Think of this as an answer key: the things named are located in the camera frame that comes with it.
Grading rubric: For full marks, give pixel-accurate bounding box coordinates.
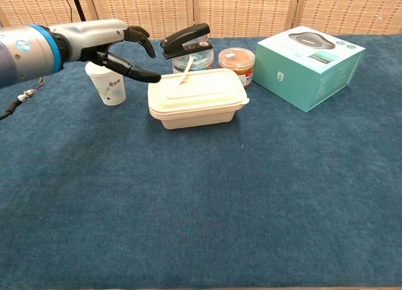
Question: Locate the clear jar with brown snacks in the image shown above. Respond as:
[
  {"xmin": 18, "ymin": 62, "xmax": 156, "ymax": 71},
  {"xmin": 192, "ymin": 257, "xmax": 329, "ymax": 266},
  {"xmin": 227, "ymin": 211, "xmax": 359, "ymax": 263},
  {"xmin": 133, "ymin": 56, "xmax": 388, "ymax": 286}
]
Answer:
[{"xmin": 218, "ymin": 47, "xmax": 255, "ymax": 89}]

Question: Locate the small pink wrapper scrap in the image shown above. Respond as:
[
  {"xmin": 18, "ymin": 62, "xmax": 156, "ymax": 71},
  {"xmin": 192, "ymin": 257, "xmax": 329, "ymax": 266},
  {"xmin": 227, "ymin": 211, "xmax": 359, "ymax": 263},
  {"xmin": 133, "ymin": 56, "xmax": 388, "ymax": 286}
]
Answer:
[{"xmin": 178, "ymin": 56, "xmax": 195, "ymax": 85}]

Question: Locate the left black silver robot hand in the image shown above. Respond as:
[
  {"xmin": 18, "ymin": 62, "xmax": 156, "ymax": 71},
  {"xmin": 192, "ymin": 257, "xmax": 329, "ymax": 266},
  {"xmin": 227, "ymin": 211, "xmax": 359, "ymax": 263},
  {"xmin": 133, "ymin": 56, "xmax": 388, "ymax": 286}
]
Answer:
[{"xmin": 50, "ymin": 19, "xmax": 163, "ymax": 83}]

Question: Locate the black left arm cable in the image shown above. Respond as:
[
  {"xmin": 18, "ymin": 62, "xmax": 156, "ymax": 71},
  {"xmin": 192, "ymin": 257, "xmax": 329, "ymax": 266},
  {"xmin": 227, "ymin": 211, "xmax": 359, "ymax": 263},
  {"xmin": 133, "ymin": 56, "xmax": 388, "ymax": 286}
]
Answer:
[{"xmin": 0, "ymin": 78, "xmax": 45, "ymax": 121}]

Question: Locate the woven bamboo folding screen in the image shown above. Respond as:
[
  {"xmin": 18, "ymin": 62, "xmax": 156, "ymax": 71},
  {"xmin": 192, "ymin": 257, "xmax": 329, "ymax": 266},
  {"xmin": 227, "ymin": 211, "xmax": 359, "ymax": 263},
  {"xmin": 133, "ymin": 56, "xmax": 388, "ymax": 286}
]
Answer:
[{"xmin": 0, "ymin": 0, "xmax": 402, "ymax": 45}]

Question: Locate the teal speaker product box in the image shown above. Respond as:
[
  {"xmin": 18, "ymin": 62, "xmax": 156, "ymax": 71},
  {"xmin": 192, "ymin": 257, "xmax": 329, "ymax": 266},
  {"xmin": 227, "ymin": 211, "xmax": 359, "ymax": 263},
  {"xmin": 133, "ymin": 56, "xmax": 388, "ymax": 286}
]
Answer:
[{"xmin": 253, "ymin": 25, "xmax": 367, "ymax": 114}]

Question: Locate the beige lidded food container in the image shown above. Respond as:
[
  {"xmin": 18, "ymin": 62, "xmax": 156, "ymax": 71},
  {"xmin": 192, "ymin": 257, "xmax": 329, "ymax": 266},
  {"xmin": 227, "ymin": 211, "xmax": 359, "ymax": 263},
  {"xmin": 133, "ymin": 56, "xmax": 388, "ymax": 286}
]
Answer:
[{"xmin": 147, "ymin": 67, "xmax": 251, "ymax": 130}]

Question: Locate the black tripod stand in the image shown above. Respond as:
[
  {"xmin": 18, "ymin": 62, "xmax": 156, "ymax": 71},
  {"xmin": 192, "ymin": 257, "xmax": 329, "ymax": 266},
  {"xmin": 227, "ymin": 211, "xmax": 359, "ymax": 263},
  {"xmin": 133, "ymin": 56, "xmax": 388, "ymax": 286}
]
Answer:
[{"xmin": 68, "ymin": 0, "xmax": 87, "ymax": 23}]

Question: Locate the white paper cup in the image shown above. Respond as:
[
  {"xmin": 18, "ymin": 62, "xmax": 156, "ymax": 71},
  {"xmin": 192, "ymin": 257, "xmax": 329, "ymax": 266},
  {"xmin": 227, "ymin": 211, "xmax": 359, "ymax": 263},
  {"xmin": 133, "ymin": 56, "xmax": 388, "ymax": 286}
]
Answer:
[{"xmin": 84, "ymin": 61, "xmax": 127, "ymax": 107}]

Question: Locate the clear jar with colourful clips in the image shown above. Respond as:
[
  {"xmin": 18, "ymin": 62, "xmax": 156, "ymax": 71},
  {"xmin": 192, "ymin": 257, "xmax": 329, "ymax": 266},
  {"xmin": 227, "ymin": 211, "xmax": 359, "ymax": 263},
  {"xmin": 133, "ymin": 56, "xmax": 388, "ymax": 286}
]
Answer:
[{"xmin": 171, "ymin": 43, "xmax": 215, "ymax": 74}]

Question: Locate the blue table mat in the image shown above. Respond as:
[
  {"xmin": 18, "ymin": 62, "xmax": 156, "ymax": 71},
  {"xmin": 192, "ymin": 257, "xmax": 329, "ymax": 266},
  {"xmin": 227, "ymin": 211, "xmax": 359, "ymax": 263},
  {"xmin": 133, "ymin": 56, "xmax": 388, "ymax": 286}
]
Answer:
[{"xmin": 0, "ymin": 34, "xmax": 402, "ymax": 289}]

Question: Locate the black stapler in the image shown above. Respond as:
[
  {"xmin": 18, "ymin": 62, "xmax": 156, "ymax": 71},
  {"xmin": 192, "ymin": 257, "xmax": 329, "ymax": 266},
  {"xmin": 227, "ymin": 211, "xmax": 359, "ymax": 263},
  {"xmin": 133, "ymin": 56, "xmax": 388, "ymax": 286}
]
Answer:
[{"xmin": 160, "ymin": 23, "xmax": 214, "ymax": 60}]

